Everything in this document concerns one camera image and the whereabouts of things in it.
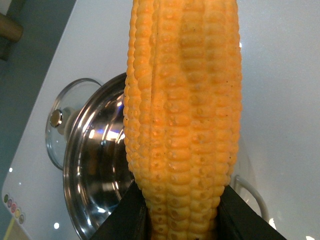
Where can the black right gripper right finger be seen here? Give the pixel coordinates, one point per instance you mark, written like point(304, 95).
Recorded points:
point(237, 221)

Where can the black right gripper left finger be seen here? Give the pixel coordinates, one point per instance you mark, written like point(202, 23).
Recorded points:
point(129, 220)

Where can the glass pot lid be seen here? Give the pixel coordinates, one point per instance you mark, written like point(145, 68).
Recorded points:
point(61, 118)

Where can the yellow corn cob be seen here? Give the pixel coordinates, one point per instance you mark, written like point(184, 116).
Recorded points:
point(182, 110)

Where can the beige electric cooking pot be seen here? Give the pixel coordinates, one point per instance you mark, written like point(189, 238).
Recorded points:
point(95, 172)

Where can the table control button panel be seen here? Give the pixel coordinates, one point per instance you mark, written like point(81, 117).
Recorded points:
point(14, 208)

